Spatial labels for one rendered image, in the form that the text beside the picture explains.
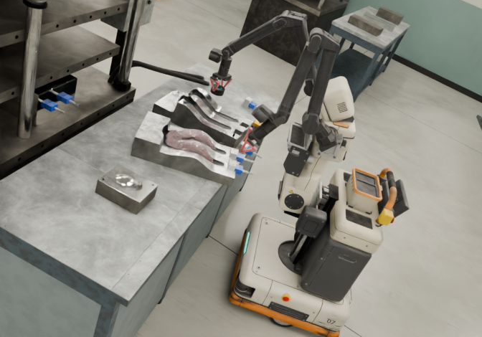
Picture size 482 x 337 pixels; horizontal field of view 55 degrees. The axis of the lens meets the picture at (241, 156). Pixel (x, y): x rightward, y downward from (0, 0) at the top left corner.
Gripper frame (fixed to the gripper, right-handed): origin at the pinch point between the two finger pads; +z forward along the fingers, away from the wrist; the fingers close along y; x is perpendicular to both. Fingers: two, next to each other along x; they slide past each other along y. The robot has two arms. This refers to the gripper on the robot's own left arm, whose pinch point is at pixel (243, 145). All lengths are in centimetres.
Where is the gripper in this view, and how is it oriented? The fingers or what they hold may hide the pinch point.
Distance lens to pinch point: 220.9
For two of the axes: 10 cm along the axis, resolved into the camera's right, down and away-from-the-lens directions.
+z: -7.1, 5.4, 4.5
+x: 6.9, 6.7, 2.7
